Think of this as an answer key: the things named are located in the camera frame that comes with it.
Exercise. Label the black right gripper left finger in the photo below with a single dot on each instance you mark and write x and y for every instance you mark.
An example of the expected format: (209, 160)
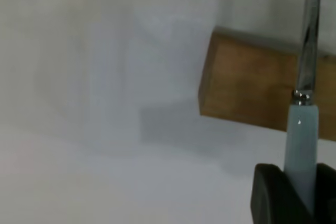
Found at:
(275, 200)

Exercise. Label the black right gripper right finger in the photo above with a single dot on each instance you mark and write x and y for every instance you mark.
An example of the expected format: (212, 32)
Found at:
(326, 195)

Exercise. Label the arched wooden block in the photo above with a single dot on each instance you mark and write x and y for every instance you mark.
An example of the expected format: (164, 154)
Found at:
(249, 82)

